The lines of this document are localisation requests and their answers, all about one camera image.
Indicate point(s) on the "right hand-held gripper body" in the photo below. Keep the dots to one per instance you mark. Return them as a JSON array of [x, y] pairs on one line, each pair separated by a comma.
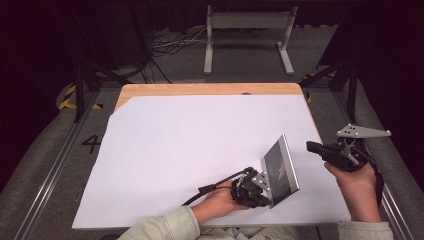
[[350, 155]]

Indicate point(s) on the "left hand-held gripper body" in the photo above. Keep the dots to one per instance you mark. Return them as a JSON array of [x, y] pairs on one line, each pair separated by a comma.
[[248, 193]]

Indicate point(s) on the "person's left hand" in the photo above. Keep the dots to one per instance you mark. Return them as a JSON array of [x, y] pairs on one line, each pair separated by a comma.
[[220, 201]]

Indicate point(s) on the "person's right hand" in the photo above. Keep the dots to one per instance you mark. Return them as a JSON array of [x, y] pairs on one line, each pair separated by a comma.
[[358, 190]]

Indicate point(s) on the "person's beige jacket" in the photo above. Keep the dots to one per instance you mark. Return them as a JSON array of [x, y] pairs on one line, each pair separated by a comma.
[[253, 233]]

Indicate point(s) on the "yellow black hazard tape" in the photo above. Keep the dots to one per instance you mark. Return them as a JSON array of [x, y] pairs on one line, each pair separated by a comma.
[[68, 96], [310, 97]]

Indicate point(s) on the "black metal stand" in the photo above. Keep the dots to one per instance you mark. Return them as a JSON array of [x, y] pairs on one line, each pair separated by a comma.
[[79, 90], [351, 90]]

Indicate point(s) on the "white paper sheet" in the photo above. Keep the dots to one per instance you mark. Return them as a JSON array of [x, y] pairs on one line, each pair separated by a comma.
[[186, 150]]

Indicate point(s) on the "wooden table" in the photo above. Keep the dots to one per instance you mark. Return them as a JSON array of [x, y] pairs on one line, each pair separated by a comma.
[[200, 89]]

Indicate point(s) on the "grey metal stand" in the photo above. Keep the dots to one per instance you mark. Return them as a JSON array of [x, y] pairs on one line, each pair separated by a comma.
[[248, 20]]

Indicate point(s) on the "aluminium floor rail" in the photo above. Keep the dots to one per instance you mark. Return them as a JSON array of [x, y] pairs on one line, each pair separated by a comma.
[[393, 206], [50, 176]]

